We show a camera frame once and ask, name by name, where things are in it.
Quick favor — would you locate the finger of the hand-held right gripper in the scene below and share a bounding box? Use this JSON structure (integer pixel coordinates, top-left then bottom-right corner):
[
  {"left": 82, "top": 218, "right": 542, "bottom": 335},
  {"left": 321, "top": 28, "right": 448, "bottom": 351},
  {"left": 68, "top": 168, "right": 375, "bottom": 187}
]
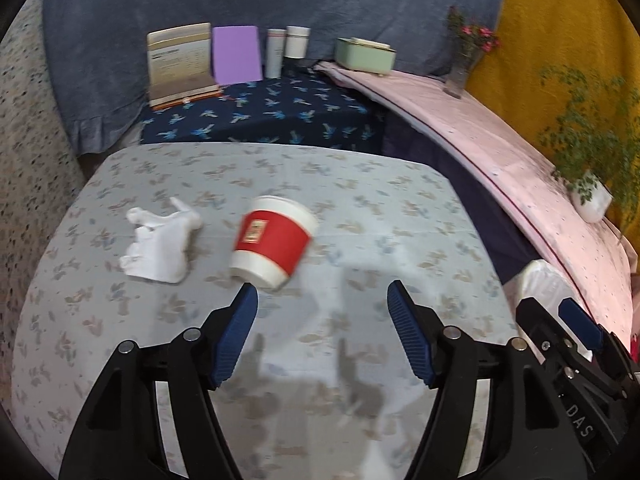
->
[
  {"left": 558, "top": 297, "right": 640, "bottom": 378},
  {"left": 514, "top": 297, "right": 596, "bottom": 406}
]

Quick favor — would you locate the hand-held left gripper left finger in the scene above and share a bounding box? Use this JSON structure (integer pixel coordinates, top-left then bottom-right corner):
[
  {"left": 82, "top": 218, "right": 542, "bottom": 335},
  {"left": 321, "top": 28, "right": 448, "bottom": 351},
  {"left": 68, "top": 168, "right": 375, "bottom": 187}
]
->
[{"left": 59, "top": 283, "right": 260, "bottom": 480}]

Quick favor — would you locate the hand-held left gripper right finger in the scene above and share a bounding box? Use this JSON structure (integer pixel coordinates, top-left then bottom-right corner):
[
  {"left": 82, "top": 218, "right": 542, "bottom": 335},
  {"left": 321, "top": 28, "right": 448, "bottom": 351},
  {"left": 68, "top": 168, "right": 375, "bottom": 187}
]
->
[{"left": 387, "top": 280, "right": 589, "bottom": 480}]

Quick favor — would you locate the red and white paper cup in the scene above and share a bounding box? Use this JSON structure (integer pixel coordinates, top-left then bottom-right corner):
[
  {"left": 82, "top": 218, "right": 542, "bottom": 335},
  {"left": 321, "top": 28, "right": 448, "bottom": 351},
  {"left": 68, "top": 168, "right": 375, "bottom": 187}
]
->
[{"left": 228, "top": 195, "right": 320, "bottom": 291}]

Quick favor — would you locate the crumpled white tissue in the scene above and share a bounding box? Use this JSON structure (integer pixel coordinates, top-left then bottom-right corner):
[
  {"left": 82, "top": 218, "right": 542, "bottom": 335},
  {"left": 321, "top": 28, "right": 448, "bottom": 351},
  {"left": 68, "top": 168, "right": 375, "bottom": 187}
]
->
[{"left": 119, "top": 197, "right": 203, "bottom": 284}]

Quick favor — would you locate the potted green plant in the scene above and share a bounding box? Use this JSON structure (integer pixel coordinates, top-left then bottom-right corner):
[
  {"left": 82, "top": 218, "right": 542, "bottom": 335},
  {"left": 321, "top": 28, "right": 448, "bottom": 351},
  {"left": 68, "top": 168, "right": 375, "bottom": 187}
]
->
[{"left": 537, "top": 64, "right": 640, "bottom": 224}]

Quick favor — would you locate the dark purple cloth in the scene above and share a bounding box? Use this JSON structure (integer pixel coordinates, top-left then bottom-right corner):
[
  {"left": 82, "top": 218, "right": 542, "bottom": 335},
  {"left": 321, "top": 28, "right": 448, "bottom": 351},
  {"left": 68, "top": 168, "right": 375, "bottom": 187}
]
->
[{"left": 382, "top": 107, "right": 542, "bottom": 287}]

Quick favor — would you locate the pink cloth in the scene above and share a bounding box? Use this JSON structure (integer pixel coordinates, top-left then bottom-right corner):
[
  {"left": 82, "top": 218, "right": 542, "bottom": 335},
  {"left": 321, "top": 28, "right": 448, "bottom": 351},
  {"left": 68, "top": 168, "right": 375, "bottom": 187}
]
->
[{"left": 314, "top": 60, "right": 640, "bottom": 358}]

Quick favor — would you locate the navy dragonfly print cloth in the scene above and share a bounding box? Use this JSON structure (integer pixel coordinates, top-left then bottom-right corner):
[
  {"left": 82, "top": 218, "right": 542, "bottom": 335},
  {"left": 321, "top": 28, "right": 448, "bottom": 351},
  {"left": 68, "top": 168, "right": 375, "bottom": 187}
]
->
[{"left": 139, "top": 67, "right": 387, "bottom": 154}]

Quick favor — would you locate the glass vase with pink flowers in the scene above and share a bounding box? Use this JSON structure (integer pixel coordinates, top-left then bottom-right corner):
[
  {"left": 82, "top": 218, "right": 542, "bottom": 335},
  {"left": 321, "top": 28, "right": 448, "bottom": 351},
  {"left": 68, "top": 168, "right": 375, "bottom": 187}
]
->
[{"left": 444, "top": 5, "right": 501, "bottom": 99}]

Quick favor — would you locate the purple notebook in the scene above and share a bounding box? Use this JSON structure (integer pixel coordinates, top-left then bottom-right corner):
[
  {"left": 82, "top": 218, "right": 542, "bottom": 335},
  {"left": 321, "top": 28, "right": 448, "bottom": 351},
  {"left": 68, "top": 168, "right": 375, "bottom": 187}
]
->
[{"left": 211, "top": 25, "right": 264, "bottom": 86}]

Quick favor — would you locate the beige cardboard box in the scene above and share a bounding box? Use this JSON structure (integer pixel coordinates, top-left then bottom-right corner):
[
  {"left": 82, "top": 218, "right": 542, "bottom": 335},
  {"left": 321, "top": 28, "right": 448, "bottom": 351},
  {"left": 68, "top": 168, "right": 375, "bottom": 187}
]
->
[{"left": 146, "top": 22, "right": 224, "bottom": 112}]

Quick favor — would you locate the slim white bottle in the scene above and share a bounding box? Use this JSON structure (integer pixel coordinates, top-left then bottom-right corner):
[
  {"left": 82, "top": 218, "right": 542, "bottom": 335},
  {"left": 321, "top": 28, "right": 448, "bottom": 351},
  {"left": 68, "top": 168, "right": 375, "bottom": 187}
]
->
[{"left": 265, "top": 28, "right": 287, "bottom": 80}]

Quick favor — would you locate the green tissue box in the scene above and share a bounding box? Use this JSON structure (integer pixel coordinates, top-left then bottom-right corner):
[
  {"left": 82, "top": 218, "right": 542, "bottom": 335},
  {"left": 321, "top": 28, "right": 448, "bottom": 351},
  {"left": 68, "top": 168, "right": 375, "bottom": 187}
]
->
[{"left": 333, "top": 37, "right": 399, "bottom": 77}]

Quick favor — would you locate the speckled floral cloth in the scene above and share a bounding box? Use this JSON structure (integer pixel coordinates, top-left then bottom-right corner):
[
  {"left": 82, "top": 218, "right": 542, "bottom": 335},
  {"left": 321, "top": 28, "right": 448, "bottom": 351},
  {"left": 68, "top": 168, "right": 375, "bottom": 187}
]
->
[{"left": 0, "top": 0, "right": 87, "bottom": 286}]

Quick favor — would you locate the yellow cloth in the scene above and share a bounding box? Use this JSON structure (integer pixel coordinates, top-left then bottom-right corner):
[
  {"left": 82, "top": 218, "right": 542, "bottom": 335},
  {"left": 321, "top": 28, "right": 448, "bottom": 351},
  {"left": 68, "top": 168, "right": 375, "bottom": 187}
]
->
[{"left": 464, "top": 0, "right": 640, "bottom": 243}]

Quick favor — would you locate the blue blanket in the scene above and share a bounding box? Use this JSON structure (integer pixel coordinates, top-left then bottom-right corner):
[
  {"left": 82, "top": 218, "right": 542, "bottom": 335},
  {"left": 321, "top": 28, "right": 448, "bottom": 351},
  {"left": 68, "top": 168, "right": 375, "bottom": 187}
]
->
[{"left": 42, "top": 0, "right": 509, "bottom": 157}]

